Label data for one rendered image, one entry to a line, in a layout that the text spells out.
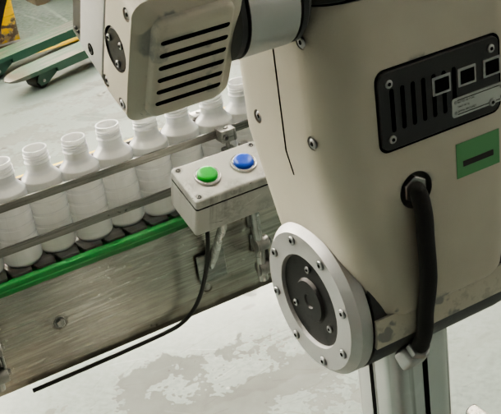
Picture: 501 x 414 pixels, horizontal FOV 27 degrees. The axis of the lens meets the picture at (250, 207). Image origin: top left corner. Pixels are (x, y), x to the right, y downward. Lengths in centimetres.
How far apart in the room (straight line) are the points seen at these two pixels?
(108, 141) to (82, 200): 10
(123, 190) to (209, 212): 18
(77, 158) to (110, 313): 25
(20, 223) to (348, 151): 77
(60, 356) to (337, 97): 89
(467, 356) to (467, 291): 193
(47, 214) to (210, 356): 155
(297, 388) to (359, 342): 191
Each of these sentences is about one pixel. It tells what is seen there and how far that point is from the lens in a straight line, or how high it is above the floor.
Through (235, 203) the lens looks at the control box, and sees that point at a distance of 148.
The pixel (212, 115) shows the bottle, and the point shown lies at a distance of 163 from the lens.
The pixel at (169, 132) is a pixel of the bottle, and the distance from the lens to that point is 162.
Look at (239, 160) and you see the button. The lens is 149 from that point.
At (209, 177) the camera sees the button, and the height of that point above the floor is 111.
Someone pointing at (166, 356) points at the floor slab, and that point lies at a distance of 309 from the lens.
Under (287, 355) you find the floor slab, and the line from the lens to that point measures 300.
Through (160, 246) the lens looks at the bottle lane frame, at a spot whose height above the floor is 96.
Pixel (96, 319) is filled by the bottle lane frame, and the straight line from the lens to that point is 163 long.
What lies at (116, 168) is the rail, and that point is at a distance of 156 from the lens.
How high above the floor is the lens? 173
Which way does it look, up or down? 27 degrees down
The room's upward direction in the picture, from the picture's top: 8 degrees counter-clockwise
